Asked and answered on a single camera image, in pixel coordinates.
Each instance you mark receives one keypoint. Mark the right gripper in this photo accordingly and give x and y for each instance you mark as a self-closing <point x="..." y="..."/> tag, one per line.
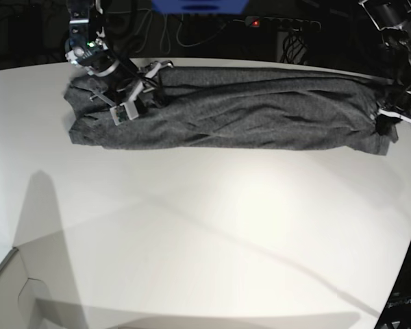
<point x="118" y="84"/>

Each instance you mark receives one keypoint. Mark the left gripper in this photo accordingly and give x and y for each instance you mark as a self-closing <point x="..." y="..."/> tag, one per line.
<point x="389" y="115"/>

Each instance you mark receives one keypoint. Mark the grey long-sleeve t-shirt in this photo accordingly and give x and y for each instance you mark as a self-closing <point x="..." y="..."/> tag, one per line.
<point x="247" y="108"/>

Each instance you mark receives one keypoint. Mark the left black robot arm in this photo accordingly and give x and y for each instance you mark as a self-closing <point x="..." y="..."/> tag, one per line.
<point x="392" y="19"/>

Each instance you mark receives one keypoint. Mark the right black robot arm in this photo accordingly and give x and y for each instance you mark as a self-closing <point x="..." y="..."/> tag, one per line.
<point x="89" y="45"/>

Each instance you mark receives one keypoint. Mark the blue plastic panel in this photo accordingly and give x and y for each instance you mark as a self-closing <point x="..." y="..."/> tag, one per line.
<point x="200" y="6"/>

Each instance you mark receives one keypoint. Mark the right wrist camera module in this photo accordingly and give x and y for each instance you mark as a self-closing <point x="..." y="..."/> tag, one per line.
<point x="124" y="112"/>

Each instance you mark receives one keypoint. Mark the black power strip red switch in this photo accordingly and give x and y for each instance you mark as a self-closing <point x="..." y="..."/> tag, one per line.
<point x="283" y="24"/>

